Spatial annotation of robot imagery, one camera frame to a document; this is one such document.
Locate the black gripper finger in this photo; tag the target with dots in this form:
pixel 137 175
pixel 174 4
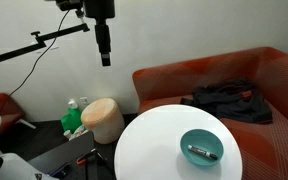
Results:
pixel 104 43

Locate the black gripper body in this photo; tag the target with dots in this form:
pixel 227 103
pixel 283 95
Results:
pixel 99 8

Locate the teal bowl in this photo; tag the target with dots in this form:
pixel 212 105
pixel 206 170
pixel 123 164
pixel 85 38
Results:
pixel 210 141

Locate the black and white marker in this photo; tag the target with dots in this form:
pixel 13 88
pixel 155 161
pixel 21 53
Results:
pixel 202 152

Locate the beige round pouf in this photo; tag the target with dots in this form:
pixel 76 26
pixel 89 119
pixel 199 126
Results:
pixel 104 120

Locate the green bottle with white pump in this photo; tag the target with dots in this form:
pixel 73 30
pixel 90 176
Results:
pixel 71 120

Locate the red chair with white legs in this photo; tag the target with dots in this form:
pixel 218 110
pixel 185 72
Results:
pixel 4 106

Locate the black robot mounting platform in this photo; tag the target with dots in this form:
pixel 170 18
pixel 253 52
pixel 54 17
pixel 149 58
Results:
pixel 60 154

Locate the orange and black clamp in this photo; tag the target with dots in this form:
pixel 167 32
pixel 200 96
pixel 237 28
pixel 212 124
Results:
pixel 81 161

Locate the black jacket with red lining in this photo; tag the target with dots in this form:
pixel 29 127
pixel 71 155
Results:
pixel 230 100

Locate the red patterned sofa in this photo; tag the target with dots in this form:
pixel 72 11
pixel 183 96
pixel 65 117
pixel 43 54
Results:
pixel 277 83

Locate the white wall outlet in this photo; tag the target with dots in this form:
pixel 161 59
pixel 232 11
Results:
pixel 83 100

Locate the black camera boom stand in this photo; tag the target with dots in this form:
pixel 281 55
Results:
pixel 17 50

